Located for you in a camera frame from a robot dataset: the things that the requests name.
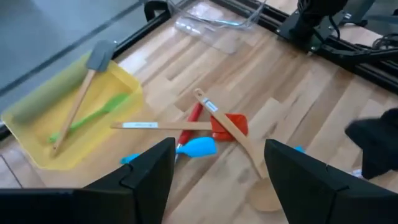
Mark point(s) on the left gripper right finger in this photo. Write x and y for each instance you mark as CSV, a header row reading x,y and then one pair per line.
x,y
311,193

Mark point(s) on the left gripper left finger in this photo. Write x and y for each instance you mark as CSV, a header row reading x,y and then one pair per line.
x,y
124,199

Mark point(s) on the blue silicone spatula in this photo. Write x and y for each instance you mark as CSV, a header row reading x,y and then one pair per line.
x,y
299,149
199,147

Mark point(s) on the wooden spoon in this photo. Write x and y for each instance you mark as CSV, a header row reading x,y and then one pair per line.
x,y
262,197

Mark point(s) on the green silicone spatula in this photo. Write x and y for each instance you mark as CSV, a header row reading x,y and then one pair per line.
x,y
115,101

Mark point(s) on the labelled wooden slotted fork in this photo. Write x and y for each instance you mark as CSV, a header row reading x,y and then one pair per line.
x,y
231,134

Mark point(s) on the yellow plastic bin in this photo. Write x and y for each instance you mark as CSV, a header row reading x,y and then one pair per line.
x,y
28,124

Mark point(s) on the clear plastic bin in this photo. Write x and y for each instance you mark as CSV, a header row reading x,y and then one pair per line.
x,y
217,34

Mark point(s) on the black curved clamp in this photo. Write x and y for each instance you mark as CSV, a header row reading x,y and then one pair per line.
x,y
149,9

